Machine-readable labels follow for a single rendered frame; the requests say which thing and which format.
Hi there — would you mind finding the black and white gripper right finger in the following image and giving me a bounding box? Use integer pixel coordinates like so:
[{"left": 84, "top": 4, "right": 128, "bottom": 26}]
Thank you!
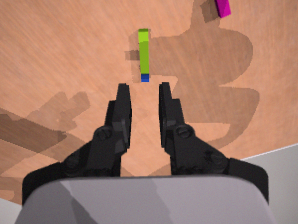
[{"left": 158, "top": 82, "right": 269, "bottom": 205}]

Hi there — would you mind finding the lime green rod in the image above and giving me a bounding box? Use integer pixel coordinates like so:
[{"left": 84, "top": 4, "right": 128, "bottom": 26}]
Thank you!
[{"left": 138, "top": 28, "right": 149, "bottom": 74}]

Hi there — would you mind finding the small blue block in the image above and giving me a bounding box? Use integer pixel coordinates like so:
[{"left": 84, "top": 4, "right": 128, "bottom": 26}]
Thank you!
[{"left": 141, "top": 74, "right": 149, "bottom": 82}]

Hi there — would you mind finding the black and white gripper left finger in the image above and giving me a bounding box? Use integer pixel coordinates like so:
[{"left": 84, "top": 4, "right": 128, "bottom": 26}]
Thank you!
[{"left": 22, "top": 83, "right": 132, "bottom": 206}]

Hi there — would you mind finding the magenta rectangular block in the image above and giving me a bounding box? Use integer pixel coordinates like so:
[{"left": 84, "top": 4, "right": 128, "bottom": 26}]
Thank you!
[{"left": 214, "top": 0, "right": 231, "bottom": 18}]

